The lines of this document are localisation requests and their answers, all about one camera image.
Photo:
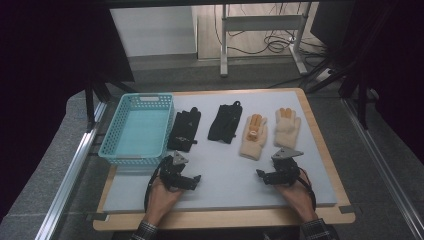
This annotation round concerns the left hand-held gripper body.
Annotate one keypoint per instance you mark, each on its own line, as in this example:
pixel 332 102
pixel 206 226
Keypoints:
pixel 171 171

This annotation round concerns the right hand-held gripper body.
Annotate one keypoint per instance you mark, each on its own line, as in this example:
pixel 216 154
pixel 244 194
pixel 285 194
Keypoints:
pixel 286 170

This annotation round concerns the cream glove with orange palm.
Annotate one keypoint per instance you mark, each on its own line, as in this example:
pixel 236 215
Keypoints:
pixel 253 140

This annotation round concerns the cream fluffy glove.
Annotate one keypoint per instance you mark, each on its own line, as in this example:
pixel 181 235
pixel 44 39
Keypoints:
pixel 286 130

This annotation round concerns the black glove with logo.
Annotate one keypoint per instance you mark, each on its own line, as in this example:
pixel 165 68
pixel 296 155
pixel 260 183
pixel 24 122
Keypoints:
pixel 184 131

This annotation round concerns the teal plastic basket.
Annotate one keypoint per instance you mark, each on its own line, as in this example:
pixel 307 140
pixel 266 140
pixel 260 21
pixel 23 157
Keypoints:
pixel 140 133

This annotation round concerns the black glove with loop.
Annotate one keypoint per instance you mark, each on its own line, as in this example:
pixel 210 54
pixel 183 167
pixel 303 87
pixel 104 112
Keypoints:
pixel 225 125

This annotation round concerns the person's left hand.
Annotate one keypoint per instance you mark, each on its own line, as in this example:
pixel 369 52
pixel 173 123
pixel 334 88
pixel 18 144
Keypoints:
pixel 161 200

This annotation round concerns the person's right hand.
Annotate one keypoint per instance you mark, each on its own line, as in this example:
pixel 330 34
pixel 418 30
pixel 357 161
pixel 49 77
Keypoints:
pixel 301 200

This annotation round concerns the grey foam mat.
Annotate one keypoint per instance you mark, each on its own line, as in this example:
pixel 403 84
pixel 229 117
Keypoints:
pixel 226 166

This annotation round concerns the wooden table board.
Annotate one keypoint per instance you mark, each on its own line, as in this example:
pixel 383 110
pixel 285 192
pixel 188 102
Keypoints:
pixel 233 220

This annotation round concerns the black tape piece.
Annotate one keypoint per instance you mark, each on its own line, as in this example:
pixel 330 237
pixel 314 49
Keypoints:
pixel 97 216
pixel 347 209

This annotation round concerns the white power strip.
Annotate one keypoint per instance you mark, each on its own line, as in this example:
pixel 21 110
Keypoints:
pixel 324 75

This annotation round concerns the black metal stand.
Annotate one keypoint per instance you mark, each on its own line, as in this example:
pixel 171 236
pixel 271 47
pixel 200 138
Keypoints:
pixel 361 100

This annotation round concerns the black tripod stand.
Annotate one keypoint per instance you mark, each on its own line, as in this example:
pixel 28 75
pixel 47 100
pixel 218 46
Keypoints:
pixel 89 100

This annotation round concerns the white panel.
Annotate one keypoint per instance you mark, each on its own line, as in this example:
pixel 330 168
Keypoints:
pixel 153 31

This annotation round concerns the dark curtain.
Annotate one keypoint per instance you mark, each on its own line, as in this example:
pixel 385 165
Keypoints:
pixel 43 83
pixel 400 66

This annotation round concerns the aluminium rail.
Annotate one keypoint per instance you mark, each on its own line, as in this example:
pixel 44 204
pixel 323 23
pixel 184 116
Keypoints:
pixel 70 173
pixel 383 166

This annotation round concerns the white metal desk frame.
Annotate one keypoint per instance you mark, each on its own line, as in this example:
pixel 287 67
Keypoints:
pixel 261 22

